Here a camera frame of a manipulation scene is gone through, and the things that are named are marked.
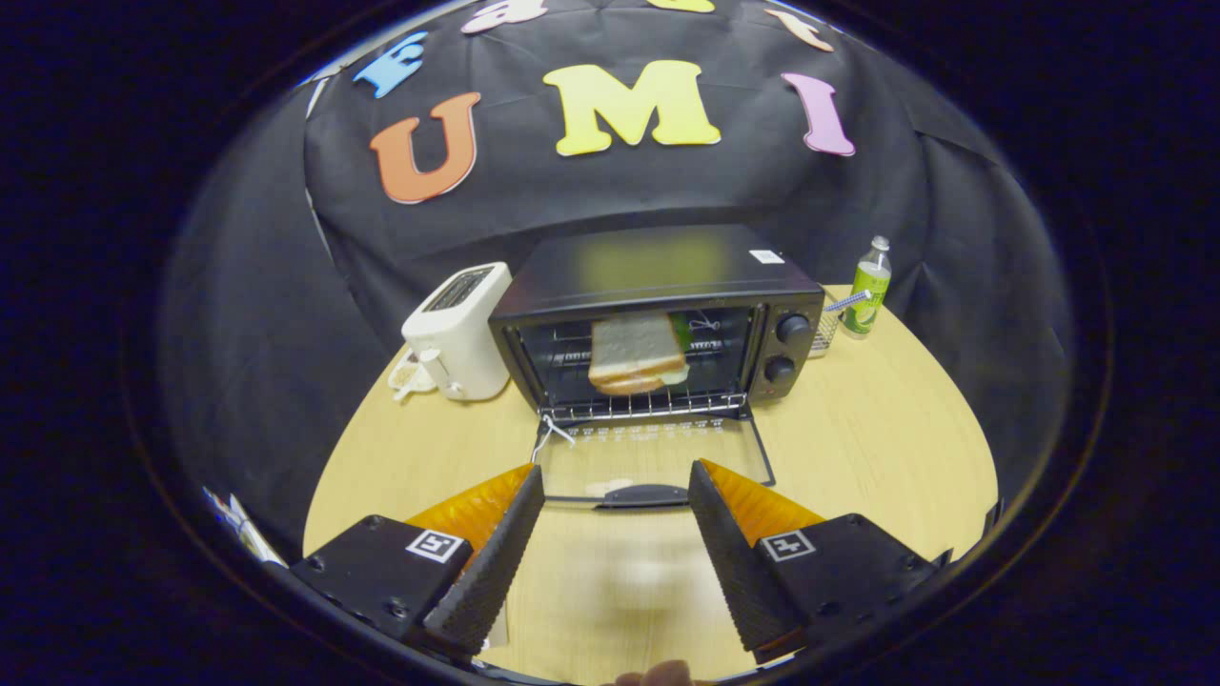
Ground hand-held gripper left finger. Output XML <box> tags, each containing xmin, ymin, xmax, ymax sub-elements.
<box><xmin>291</xmin><ymin>464</ymin><xmax>546</xmax><ymax>658</ymax></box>

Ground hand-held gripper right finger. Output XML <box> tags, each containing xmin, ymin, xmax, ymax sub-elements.
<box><xmin>688</xmin><ymin>458</ymin><xmax>954</xmax><ymax>665</ymax></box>

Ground toast sandwich with lettuce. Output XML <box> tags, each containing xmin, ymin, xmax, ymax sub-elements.
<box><xmin>588</xmin><ymin>313</ymin><xmax>691</xmax><ymax>397</ymax></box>

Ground black toaster oven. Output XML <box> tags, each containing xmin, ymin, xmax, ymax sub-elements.
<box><xmin>488</xmin><ymin>224</ymin><xmax>827</xmax><ymax>511</ymax></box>

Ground white pop-up toaster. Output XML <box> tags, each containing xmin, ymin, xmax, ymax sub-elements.
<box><xmin>401</xmin><ymin>262</ymin><xmax>514</xmax><ymax>402</ymax></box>

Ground small white dish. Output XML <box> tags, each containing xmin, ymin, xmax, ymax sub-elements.
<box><xmin>387</xmin><ymin>346</ymin><xmax>439</xmax><ymax>402</ymax></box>

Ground green label plastic bottle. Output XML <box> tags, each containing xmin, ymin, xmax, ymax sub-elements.
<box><xmin>841</xmin><ymin>235</ymin><xmax>893</xmax><ymax>340</ymax></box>

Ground small wire mesh basket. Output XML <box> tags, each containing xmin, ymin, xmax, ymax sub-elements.
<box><xmin>810</xmin><ymin>307</ymin><xmax>844</xmax><ymax>359</ymax></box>

